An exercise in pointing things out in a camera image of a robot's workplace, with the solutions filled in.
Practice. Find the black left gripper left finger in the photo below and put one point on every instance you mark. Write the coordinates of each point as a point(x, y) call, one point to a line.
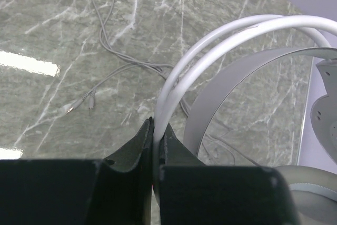
point(113, 190)

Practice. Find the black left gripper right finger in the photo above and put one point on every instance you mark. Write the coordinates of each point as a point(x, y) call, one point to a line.
point(191, 192)

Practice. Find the white headphones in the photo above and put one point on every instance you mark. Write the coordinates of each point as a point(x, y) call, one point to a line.
point(313, 190)

